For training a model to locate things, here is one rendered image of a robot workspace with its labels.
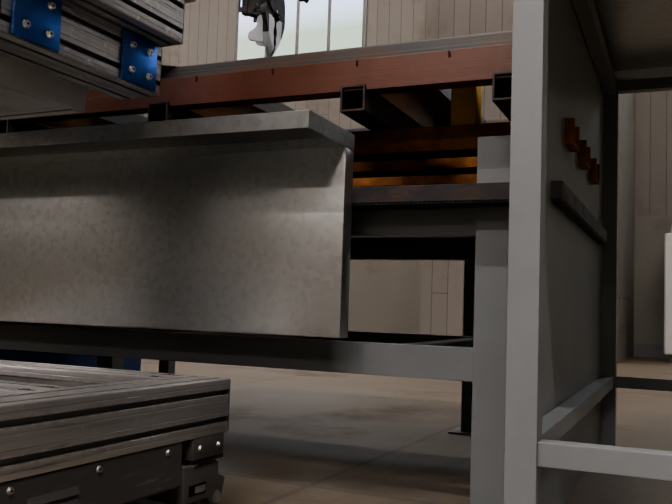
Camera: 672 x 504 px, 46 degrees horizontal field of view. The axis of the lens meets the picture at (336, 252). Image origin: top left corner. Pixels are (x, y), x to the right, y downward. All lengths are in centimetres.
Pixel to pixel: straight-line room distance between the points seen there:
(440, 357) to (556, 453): 48
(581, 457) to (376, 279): 749
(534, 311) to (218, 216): 74
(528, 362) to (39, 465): 62
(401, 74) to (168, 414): 73
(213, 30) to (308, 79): 857
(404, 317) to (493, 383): 692
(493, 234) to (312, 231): 33
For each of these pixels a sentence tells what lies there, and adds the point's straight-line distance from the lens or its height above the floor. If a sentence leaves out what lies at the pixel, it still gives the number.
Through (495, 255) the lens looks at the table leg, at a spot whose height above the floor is 46.
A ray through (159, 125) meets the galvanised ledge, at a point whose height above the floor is 67.
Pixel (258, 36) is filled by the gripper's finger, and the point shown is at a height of 95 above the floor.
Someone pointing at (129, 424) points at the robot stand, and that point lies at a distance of 119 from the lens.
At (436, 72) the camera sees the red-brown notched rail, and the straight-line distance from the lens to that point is 149.
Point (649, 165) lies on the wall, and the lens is 799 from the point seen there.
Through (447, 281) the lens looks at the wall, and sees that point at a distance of 678.
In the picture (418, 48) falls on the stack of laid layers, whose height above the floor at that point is 85.
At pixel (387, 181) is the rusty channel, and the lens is 208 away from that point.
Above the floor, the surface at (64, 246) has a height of 47.
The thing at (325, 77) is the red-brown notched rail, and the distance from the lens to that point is 157.
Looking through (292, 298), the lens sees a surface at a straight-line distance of 148.
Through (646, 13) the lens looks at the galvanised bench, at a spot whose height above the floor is 105.
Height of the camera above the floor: 36
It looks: 4 degrees up
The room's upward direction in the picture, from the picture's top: 2 degrees clockwise
